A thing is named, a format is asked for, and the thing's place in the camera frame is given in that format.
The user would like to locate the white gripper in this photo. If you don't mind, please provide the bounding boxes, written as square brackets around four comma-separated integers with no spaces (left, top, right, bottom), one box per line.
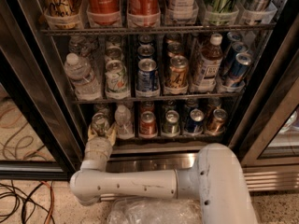
[80,123,117,172]

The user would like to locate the silver can top shelf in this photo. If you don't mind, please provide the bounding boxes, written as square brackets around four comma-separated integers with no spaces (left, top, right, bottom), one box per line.
[239,0,272,25]

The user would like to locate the clear plastic bag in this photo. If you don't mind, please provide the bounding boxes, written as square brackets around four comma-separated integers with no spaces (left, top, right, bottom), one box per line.
[107,198,203,224]

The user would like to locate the clear water bottle bottom shelf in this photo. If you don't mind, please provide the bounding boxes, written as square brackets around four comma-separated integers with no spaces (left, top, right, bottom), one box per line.
[115,105,134,139]

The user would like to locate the blue red bull can front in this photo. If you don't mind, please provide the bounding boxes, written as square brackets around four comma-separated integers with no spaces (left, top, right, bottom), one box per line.
[223,52,253,88]

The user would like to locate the red soda can bottom shelf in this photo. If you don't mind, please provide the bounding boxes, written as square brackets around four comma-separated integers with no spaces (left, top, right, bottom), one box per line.
[139,111,158,138]

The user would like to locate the orange LaCroix can middle shelf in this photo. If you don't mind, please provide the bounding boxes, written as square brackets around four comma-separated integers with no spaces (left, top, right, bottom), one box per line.
[164,55,189,94]

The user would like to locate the clear water bottle middle shelf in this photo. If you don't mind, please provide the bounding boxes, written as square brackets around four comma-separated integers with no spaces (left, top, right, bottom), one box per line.
[64,53,101,101]

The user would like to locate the clear water bottle shelf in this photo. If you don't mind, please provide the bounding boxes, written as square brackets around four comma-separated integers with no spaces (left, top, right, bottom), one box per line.
[115,105,134,139]
[64,53,101,101]

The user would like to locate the green soda can bottom shelf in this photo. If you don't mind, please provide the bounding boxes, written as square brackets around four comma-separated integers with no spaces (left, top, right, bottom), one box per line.
[162,110,179,136]

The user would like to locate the orange soda can bottom shelf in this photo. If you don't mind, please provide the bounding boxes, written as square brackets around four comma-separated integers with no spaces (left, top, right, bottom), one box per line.
[206,108,228,135]

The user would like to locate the white green 7up can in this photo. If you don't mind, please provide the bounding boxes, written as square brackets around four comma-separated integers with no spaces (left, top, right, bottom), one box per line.
[91,112,110,136]

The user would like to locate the white green can middle shelf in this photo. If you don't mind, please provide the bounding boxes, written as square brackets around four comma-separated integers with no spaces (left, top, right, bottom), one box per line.
[105,60,130,100]

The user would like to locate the green striped can top shelf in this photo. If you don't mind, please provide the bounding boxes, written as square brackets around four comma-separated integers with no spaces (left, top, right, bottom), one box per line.
[203,0,238,25]

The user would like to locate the red coca-cola can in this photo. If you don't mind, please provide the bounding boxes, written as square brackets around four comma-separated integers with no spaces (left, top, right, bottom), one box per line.
[89,0,120,25]
[127,0,161,28]

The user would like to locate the blue red bull can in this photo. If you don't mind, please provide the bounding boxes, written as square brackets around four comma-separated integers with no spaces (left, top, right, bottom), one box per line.
[221,41,249,77]
[223,52,253,88]

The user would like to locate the brown tea bottle white cap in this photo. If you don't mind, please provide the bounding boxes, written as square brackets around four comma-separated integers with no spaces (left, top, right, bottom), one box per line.
[190,33,223,93]

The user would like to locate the orange cable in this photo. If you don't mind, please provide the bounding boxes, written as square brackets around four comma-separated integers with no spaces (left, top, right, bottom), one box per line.
[40,180,56,224]

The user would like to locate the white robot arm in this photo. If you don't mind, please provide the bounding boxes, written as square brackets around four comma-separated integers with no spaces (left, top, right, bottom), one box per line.
[70,126,258,224]

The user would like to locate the white label bottle top shelf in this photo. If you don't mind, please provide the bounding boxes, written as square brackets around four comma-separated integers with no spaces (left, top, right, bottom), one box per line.
[164,0,198,25]

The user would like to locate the steel fridge base grille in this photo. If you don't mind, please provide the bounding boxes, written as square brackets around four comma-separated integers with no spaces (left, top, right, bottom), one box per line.
[107,152,299,192]

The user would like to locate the black cables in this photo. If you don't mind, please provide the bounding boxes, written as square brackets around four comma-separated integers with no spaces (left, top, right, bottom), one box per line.
[0,180,71,224]

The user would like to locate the yellow LaCroix can top shelf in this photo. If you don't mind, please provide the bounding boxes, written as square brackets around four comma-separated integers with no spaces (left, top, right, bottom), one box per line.
[45,0,82,29]

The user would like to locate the blue soda can bottom shelf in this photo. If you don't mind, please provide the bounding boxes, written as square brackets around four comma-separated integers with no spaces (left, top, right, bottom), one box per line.
[184,108,205,135]

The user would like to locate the right glass fridge door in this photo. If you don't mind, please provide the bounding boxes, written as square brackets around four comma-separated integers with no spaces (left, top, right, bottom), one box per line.
[230,12,299,169]

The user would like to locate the blue red bull can middle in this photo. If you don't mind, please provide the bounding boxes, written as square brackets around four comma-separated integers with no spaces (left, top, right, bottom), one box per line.
[221,41,249,77]

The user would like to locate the red coca-cola can left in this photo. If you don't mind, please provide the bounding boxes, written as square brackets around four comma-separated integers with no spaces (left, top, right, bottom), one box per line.
[89,0,120,25]

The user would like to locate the blue pepsi can middle shelf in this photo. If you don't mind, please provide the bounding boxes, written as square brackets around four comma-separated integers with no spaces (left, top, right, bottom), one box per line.
[136,59,160,97]

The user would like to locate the red coca-cola can right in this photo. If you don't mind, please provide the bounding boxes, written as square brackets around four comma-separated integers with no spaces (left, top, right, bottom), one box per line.
[127,0,161,28]

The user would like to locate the left glass fridge door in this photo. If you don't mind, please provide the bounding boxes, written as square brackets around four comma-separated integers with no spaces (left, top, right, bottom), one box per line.
[0,0,86,180]

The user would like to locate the glass fridge door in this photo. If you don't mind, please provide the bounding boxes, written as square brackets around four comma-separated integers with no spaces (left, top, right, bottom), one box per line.
[230,12,299,169]
[0,0,86,180]

